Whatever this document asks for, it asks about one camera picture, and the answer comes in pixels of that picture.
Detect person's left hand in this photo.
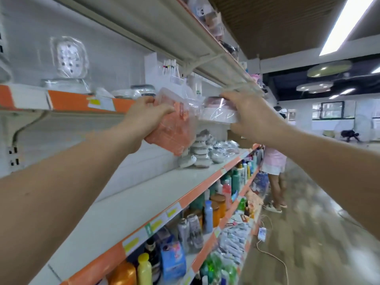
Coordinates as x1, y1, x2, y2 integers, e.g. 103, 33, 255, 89
116, 95, 176, 155

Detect person's right hand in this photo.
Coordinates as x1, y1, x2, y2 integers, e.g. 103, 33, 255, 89
221, 87, 286, 146

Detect soap dishes shelf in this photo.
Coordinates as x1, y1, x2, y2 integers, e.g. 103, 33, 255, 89
42, 77, 158, 100

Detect salmon textured plastic box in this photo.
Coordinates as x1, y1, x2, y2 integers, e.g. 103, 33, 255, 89
144, 87, 200, 157

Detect pile of soap dishes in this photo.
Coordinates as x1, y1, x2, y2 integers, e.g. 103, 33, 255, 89
177, 129, 241, 170

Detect orange metal store shelving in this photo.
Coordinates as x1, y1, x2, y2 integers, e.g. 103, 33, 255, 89
0, 0, 268, 285

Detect person's right forearm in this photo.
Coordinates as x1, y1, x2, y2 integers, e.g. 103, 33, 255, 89
267, 118, 380, 238

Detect person's left forearm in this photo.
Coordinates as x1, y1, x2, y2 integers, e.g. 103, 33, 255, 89
0, 130, 140, 285

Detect yellow shelf price label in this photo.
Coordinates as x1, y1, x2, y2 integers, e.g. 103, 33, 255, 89
87, 96, 117, 112
122, 231, 146, 254
164, 201, 182, 220
145, 215, 166, 235

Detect row of assorted bottles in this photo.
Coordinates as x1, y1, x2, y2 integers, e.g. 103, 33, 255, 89
240, 146, 265, 179

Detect white pen organizer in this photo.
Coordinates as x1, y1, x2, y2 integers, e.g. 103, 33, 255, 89
144, 52, 188, 99

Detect round ceiling light panel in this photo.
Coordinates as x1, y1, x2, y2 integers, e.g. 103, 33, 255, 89
306, 60, 353, 79
296, 81, 334, 94

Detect dark framed window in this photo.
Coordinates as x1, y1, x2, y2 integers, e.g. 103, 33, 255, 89
312, 101, 346, 120

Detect pink plastic bottle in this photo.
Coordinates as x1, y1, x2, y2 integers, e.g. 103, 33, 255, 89
222, 181, 233, 211

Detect brown can orange lid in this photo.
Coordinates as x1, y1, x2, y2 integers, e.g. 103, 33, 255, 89
211, 201, 225, 229
214, 193, 228, 211

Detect black standing fan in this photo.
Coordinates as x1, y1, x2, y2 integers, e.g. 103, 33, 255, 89
340, 129, 363, 144

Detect blue plastic bottle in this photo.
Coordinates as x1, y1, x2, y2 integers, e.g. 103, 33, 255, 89
203, 200, 215, 234

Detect row of packaged goods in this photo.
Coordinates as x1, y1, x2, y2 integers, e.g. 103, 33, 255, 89
181, 0, 241, 57

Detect long bright ceiling light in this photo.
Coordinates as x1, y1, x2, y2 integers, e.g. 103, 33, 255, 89
319, 0, 378, 57

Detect dark plastic bottle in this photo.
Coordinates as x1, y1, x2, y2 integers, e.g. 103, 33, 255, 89
145, 237, 162, 283

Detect blue product pack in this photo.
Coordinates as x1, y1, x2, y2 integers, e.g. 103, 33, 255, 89
160, 237, 187, 281

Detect yellow plastic bottle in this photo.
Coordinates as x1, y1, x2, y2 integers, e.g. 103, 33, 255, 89
137, 252, 153, 285

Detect green plastic packets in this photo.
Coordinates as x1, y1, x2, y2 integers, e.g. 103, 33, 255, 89
199, 252, 239, 285

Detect white power cable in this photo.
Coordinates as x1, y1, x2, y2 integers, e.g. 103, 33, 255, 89
255, 215, 291, 285

